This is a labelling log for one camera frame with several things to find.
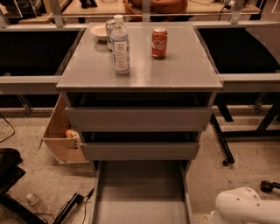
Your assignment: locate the grey bottom drawer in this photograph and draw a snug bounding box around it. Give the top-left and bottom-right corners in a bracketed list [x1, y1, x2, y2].
[88, 161, 193, 224]

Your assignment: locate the grey drawer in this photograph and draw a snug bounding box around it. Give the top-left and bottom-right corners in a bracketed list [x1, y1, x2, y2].
[88, 161, 193, 224]
[80, 142, 200, 161]
[66, 107, 212, 132]

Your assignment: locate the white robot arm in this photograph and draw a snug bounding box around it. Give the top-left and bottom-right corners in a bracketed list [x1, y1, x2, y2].
[209, 187, 280, 224]

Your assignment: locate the grey drawer cabinet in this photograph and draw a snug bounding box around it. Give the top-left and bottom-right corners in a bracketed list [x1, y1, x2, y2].
[56, 21, 224, 176]

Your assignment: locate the grey top drawer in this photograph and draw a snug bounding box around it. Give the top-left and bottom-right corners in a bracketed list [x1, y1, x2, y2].
[66, 107, 212, 132]

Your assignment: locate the grey middle drawer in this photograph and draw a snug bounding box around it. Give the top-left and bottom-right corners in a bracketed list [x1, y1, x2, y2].
[80, 142, 200, 161]

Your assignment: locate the clear plastic water bottle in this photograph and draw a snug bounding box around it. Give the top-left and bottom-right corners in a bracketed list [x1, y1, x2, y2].
[110, 15, 130, 74]

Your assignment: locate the black table leg with caster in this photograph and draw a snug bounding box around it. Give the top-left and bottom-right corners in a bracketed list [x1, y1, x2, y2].
[210, 114, 235, 166]

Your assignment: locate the orange fruit in box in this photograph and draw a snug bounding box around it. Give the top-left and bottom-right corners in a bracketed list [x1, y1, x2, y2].
[65, 129, 73, 137]

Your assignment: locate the red cola can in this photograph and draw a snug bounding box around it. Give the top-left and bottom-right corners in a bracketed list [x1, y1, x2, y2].
[151, 27, 167, 59]

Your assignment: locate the cardboard box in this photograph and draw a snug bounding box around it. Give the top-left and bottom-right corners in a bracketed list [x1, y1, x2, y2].
[42, 95, 87, 164]

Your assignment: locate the white ceramic bowl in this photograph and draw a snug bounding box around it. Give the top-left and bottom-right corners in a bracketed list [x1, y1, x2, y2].
[90, 24, 107, 42]

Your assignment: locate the brown leather bag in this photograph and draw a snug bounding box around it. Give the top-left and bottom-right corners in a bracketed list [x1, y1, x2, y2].
[122, 0, 188, 22]

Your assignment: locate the black bar on floor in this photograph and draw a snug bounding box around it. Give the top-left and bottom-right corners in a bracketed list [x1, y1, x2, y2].
[53, 193, 84, 224]

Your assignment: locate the plastic bottle on floor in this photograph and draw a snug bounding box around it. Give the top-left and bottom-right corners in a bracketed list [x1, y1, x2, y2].
[26, 193, 47, 214]

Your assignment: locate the black caster wheel right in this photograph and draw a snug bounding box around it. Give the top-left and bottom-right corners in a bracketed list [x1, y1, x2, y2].
[260, 180, 280, 193]

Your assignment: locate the black chair base left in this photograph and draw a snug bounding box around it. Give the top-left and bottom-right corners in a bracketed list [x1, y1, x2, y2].
[0, 148, 46, 224]

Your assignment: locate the black cable on floor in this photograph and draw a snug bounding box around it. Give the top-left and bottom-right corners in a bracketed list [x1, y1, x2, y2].
[34, 187, 95, 224]

